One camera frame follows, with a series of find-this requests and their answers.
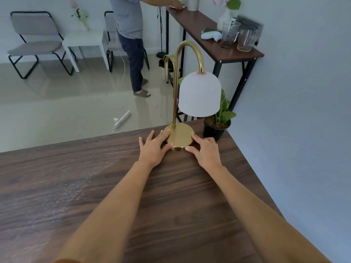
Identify person's left hand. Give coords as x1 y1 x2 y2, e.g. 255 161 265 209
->
138 130 174 169

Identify person's right hand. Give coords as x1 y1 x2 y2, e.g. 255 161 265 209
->
185 133 223 172

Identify small plant black pot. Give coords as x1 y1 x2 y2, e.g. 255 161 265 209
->
203 89 237 142

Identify gold lamp white shade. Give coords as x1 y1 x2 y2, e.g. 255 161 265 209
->
163 40 222 152

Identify person's right forearm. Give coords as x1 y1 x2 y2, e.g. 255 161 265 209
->
204 163 332 263

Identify person's left forearm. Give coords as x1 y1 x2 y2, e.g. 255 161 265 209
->
54 160 153 263

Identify white vacuum nozzle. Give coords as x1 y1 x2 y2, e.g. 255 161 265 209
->
113 110 132 129

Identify black stool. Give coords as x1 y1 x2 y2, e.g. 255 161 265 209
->
159 57 192 123

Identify white handheld controller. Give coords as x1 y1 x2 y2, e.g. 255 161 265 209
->
200 30 223 42

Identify clear drinking glass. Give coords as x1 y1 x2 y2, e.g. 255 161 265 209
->
220 20 242 49

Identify wooden console table black legs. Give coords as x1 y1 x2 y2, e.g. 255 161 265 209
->
165 7 265 113

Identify white side table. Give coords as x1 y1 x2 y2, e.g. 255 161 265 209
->
61 30 110 73

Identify small flower vase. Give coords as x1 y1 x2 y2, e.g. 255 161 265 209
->
70 0 90 32

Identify thin white cable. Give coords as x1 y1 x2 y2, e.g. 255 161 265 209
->
117 32 127 83

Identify grey chair black frame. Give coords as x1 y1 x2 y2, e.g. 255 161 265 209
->
7 11 75 80
103 11 150 73

